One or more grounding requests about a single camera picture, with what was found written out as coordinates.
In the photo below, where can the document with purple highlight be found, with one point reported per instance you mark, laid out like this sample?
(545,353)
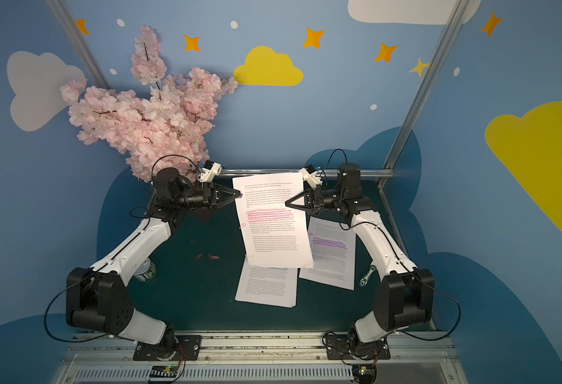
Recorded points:
(333,252)

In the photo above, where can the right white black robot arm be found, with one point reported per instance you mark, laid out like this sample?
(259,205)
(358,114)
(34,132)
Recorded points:
(406,293)

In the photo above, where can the document with pink highlight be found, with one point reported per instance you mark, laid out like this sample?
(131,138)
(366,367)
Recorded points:
(274,234)

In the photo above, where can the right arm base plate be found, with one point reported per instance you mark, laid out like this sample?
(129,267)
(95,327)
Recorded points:
(344,347)

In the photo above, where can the right electronics board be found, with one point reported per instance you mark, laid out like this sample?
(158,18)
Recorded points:
(364,374)

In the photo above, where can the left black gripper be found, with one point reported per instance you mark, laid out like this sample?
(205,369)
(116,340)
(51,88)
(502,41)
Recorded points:
(211,195)

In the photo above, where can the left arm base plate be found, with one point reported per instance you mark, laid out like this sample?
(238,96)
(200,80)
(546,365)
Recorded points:
(171,349)

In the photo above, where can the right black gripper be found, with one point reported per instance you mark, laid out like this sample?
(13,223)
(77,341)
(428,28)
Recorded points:
(315,198)

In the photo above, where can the pink cherry blossom tree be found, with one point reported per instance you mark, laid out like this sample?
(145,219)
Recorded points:
(165,130)

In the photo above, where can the white handled tool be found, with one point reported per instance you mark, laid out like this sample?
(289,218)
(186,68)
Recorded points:
(366,278)

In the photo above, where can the left electronics board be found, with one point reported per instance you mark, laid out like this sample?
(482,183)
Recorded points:
(163,374)

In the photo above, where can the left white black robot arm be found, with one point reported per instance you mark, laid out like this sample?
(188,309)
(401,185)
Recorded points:
(97,298)

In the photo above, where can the right aluminium frame post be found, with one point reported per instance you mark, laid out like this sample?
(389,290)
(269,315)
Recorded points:
(440,54)

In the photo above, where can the left aluminium frame post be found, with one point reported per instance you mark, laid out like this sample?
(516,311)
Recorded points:
(62,14)

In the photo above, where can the small glass jar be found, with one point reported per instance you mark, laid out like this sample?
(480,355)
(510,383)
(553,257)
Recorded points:
(146,271)

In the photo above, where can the back aluminium frame bar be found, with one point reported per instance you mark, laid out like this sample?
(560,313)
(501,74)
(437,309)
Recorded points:
(365,173)

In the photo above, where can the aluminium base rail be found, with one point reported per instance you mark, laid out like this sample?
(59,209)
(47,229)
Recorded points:
(262,357)

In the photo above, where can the document with blue highlight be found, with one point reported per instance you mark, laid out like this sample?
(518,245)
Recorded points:
(268,286)

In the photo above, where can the aluminium frame post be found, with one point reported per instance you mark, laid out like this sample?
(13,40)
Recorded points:
(62,14)
(440,54)

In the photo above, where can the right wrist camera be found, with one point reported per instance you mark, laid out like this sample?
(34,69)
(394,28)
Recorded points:
(310,176)

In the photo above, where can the electronics board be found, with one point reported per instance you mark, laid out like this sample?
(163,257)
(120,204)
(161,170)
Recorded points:
(364,374)
(163,374)

